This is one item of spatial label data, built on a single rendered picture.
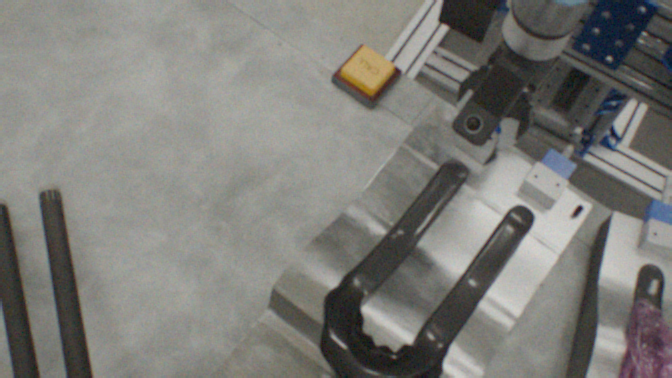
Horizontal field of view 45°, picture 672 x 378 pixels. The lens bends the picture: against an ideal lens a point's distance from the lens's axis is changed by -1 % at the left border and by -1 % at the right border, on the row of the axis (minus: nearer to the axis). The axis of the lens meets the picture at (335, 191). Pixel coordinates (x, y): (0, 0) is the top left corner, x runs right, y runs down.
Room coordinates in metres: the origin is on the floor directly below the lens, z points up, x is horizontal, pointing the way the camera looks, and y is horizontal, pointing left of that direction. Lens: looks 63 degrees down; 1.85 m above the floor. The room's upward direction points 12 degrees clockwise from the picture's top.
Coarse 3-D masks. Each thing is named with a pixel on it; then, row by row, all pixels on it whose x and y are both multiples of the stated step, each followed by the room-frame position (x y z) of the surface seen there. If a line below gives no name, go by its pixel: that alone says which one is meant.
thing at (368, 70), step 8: (368, 48) 0.77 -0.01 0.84; (360, 56) 0.75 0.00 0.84; (368, 56) 0.75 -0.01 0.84; (376, 56) 0.76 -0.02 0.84; (352, 64) 0.73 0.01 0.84; (360, 64) 0.73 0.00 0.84; (368, 64) 0.74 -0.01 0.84; (376, 64) 0.74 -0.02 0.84; (384, 64) 0.74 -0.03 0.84; (392, 64) 0.75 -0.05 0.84; (344, 72) 0.72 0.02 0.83; (352, 72) 0.72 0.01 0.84; (360, 72) 0.72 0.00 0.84; (368, 72) 0.72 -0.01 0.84; (376, 72) 0.73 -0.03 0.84; (384, 72) 0.73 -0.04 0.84; (392, 72) 0.74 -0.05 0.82; (352, 80) 0.71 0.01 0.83; (360, 80) 0.71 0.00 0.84; (368, 80) 0.71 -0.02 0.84; (376, 80) 0.71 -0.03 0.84; (384, 80) 0.72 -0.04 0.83; (360, 88) 0.70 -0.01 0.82; (368, 88) 0.70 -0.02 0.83; (376, 88) 0.70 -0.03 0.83
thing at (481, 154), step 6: (498, 126) 0.63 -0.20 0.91; (498, 132) 0.62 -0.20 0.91; (456, 138) 0.60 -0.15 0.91; (462, 138) 0.59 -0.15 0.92; (492, 138) 0.60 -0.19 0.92; (456, 144) 0.59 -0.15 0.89; (462, 144) 0.59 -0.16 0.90; (468, 144) 0.59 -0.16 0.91; (486, 144) 0.59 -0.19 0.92; (492, 144) 0.59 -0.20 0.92; (462, 150) 0.59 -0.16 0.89; (468, 150) 0.59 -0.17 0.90; (474, 150) 0.58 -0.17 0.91; (480, 150) 0.58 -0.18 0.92; (486, 150) 0.58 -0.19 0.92; (492, 150) 0.59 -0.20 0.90; (474, 156) 0.58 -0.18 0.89; (480, 156) 0.58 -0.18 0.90; (486, 156) 0.57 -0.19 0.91; (480, 162) 0.57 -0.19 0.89; (486, 162) 0.59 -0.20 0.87
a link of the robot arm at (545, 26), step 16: (528, 0) 0.60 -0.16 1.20; (544, 0) 0.59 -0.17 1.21; (560, 0) 0.59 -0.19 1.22; (576, 0) 0.59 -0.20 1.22; (528, 16) 0.59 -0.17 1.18; (544, 16) 0.59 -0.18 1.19; (560, 16) 0.59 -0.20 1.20; (576, 16) 0.60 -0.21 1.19; (528, 32) 0.59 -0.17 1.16; (544, 32) 0.59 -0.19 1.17; (560, 32) 0.59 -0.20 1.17
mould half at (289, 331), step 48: (432, 144) 0.59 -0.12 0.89; (384, 192) 0.50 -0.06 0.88; (480, 192) 0.53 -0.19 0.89; (336, 240) 0.41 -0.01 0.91; (432, 240) 0.45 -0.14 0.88; (480, 240) 0.46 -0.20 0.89; (528, 240) 0.47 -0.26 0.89; (288, 288) 0.33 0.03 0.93; (384, 288) 0.35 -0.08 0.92; (432, 288) 0.38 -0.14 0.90; (528, 288) 0.41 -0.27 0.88; (288, 336) 0.29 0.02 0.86; (384, 336) 0.29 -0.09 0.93; (480, 336) 0.32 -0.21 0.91
